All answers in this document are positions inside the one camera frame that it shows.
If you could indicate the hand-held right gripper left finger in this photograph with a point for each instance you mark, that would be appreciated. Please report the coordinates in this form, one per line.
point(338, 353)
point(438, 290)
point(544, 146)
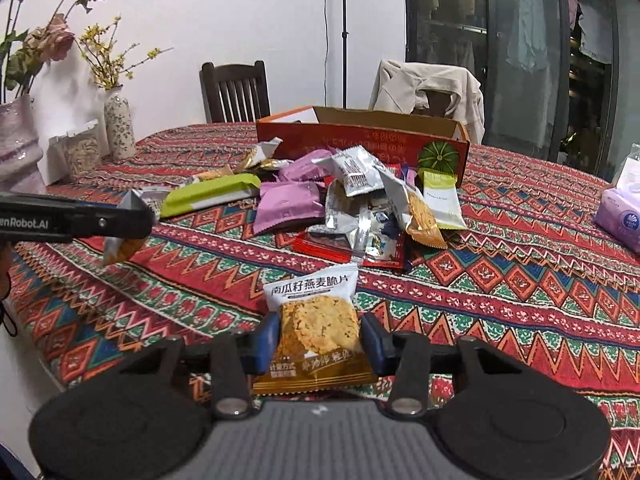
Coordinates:
point(267, 345)

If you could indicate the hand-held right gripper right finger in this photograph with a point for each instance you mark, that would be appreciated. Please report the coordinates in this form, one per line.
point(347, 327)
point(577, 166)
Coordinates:
point(372, 347)

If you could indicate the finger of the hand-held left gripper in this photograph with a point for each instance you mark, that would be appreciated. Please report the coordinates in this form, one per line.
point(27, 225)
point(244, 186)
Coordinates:
point(115, 222)

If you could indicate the small silver orange snack packet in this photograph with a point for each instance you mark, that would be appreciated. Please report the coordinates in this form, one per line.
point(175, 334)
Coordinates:
point(120, 251)

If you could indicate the snacks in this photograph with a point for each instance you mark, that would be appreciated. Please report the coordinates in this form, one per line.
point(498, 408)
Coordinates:
point(320, 320)

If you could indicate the long green snack bar packet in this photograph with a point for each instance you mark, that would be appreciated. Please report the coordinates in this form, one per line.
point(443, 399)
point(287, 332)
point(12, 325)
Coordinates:
point(210, 192)

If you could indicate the red snack packet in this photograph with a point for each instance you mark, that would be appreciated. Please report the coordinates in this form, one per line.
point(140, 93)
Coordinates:
point(325, 247)

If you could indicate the silver packet blue print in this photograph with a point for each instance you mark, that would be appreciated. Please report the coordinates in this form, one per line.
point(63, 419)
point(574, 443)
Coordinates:
point(380, 230)

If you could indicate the white snack packet black print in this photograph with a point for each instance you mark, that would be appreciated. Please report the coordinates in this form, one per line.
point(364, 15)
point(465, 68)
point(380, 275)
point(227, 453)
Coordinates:
point(355, 167)

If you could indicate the orange cardboard box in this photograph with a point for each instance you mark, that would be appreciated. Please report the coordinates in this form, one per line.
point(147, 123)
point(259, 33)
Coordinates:
point(350, 145)

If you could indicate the pink ribbed vase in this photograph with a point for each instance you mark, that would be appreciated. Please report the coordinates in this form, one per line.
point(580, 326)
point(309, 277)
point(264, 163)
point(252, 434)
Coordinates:
point(17, 145)

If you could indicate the speckled white vase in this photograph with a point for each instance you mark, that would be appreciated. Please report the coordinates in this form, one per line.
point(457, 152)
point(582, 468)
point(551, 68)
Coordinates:
point(120, 125)

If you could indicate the tan snack packet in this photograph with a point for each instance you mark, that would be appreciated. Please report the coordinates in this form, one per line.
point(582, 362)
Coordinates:
point(212, 175)

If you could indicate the large crumpled silver packet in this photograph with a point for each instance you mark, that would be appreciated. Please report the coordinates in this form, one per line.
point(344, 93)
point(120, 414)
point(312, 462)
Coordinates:
point(345, 215)

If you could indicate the purple snack packet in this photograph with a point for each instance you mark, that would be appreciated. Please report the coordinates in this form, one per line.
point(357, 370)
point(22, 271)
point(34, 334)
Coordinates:
point(287, 205)
point(305, 162)

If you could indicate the white orange cookie packet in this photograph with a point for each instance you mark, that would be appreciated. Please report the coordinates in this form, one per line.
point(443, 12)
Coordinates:
point(422, 215)

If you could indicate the yellow flower branches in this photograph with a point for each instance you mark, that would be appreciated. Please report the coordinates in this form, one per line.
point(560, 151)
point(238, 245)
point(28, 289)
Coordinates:
point(107, 67)

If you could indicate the green and white snack packet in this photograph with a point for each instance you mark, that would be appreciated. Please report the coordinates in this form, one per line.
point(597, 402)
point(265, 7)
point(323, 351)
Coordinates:
point(442, 205)

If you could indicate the gold white snack packet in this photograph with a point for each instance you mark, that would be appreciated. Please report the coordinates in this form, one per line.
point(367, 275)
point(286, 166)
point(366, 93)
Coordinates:
point(262, 152)

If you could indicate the dried pink roses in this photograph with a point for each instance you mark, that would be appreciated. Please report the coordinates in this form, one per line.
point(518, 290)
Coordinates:
point(55, 40)

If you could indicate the dark wooden chair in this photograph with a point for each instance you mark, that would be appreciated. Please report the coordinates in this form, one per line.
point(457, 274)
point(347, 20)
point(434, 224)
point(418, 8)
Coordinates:
point(235, 90)

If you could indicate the chair under jacket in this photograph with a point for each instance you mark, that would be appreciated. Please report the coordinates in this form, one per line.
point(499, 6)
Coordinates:
point(440, 105)

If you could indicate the beige jacket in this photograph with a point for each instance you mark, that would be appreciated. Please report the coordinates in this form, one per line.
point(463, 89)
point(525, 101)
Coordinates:
point(400, 85)

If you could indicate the purple tissue pack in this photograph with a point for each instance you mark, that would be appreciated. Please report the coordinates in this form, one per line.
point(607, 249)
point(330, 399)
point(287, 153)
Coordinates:
point(620, 215)

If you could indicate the black stand pole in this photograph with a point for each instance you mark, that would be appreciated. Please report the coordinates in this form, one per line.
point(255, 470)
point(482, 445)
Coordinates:
point(344, 35)

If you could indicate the glass sliding door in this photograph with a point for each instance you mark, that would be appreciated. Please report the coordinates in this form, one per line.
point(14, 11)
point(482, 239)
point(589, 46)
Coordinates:
point(540, 85)

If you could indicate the clear plastic bag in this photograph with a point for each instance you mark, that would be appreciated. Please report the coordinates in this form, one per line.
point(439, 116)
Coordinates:
point(631, 170)

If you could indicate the pale hanging garment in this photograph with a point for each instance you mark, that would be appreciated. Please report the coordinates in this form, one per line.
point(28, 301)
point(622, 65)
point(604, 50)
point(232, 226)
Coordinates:
point(527, 20)

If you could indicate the white hanging garment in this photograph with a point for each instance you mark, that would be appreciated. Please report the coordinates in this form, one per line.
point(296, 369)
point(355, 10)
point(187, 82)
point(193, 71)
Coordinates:
point(595, 30)

